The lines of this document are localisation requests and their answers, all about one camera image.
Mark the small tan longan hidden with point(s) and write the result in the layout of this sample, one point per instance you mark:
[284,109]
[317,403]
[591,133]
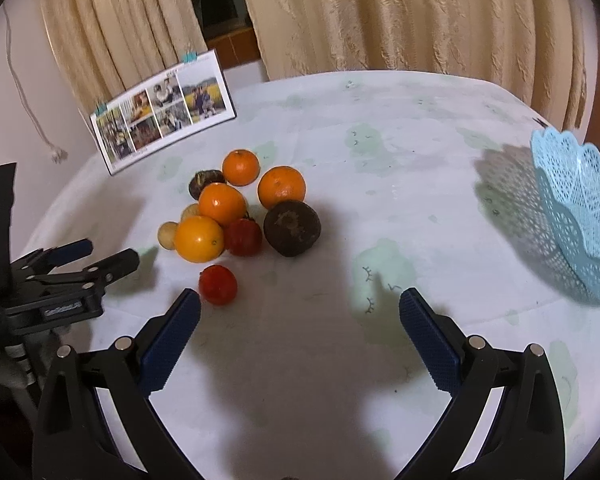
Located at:
[190,211]

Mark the teal binder clip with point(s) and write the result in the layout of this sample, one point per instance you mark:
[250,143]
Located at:
[101,108]
[189,57]

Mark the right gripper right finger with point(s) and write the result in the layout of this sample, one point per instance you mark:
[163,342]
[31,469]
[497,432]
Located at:
[526,439]

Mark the orange front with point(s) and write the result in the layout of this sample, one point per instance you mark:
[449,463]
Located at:
[199,239]

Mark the small dark brown fruit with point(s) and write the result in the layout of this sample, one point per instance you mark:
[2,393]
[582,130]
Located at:
[202,179]

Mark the large dark brown fruit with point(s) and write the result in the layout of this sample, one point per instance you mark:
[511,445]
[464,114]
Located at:
[292,227]

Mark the beige curtain left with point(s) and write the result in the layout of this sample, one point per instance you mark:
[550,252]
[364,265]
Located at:
[105,47]

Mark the white patterned bed sheet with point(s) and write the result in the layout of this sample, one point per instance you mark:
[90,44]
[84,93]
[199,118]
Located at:
[419,180]

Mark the red fruit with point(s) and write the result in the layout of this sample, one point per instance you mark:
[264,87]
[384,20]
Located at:
[218,285]
[243,238]

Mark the red fruit front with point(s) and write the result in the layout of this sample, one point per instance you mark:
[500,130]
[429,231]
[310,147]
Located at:
[218,285]

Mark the photo collage card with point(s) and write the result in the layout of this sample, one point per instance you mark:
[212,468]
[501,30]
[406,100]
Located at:
[163,109]

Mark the teal binder clip right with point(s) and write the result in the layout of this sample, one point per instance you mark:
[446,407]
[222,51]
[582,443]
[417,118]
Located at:
[189,57]

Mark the beige curtain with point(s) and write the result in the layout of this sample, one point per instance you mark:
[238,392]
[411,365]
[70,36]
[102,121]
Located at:
[105,47]
[532,48]

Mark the orange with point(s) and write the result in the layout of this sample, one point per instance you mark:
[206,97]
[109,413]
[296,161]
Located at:
[199,239]
[240,167]
[222,203]
[279,184]

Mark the small tan longan left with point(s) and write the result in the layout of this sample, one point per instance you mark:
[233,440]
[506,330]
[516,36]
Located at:
[166,234]

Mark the beige curtain right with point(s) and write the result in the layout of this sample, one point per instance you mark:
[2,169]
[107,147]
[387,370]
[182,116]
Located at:
[532,48]

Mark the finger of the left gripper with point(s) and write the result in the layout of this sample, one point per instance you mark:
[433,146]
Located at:
[45,260]
[92,279]

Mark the light blue lace basket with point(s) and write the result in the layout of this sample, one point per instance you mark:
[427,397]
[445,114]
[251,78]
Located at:
[567,174]

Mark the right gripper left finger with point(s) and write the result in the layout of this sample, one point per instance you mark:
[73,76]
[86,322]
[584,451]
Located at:
[72,439]

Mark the teal binder clip left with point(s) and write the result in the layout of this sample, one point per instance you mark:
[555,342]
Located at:
[101,108]

